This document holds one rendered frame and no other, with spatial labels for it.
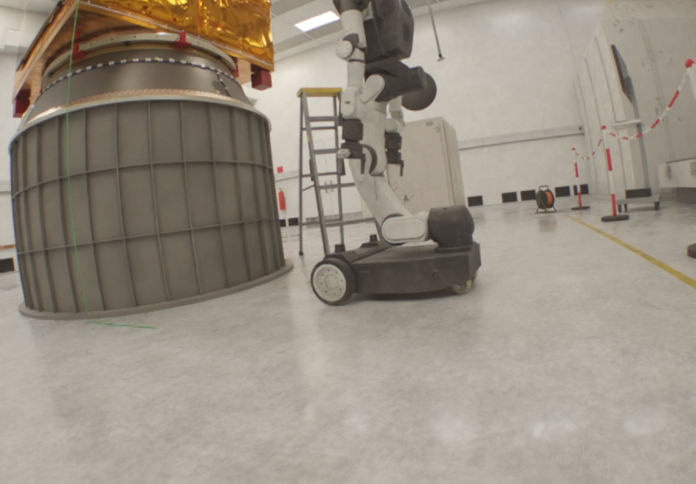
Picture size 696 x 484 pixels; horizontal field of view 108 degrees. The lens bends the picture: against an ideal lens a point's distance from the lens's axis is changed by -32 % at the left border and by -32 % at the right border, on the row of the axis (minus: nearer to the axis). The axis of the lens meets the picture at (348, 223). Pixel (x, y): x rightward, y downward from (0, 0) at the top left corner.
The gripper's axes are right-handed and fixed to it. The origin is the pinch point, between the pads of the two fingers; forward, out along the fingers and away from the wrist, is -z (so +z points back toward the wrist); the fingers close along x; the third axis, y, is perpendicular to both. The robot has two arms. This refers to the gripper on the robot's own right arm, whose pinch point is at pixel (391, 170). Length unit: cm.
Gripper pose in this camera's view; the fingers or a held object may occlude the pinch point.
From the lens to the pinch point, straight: 191.2
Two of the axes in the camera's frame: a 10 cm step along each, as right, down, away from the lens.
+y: -4.9, 0.9, -8.7
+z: 0.5, -9.9, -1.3
